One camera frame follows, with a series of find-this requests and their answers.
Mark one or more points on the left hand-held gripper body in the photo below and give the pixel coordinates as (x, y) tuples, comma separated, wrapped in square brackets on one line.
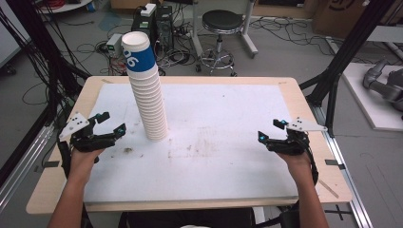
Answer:
[(83, 141)]

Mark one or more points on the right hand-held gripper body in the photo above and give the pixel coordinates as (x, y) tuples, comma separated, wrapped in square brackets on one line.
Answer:
[(294, 142)]

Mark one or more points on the stack of white paper cups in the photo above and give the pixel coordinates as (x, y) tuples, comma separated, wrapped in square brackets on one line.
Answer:
[(147, 91)]

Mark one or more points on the person's left hand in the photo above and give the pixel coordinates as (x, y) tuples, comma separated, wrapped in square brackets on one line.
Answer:
[(83, 164)]

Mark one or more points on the person's right hand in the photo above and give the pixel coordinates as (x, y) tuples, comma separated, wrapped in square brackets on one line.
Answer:
[(296, 166)]

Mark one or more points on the black tape strip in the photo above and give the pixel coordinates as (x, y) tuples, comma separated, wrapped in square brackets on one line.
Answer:
[(334, 163), (50, 164)]

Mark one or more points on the wooden table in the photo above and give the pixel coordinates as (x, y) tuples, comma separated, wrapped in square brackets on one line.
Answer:
[(316, 177)]

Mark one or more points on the white table mat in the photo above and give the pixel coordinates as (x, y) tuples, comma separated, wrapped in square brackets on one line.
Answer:
[(206, 164)]

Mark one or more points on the small grey device box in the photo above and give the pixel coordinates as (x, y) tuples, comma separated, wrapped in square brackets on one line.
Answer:
[(113, 42)]

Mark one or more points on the white platform board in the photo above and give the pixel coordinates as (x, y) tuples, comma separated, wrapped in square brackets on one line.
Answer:
[(367, 104)]

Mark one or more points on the black computer tower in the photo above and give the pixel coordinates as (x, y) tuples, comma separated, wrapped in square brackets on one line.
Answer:
[(163, 27)]

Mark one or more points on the person's dark clothing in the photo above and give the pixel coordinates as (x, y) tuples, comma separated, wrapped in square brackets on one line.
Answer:
[(190, 218)]

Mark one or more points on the white round table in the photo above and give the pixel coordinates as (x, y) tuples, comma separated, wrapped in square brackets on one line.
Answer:
[(63, 7)]

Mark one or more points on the brown cardboard box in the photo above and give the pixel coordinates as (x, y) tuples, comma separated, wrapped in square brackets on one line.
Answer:
[(326, 15)]

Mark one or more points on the white power adapter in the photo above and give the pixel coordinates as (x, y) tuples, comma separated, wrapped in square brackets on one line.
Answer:
[(148, 10)]

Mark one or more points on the black round stool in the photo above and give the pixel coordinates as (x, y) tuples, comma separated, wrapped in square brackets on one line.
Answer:
[(221, 20)]

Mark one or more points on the aluminium rail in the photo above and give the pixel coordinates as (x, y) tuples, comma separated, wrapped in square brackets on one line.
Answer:
[(345, 164), (22, 164)]

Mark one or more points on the white table frame legs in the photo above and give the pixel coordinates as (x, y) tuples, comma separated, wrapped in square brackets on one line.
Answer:
[(248, 34)]

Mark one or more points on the black metal frame stand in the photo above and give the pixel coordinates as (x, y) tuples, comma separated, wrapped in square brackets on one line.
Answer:
[(348, 53)]

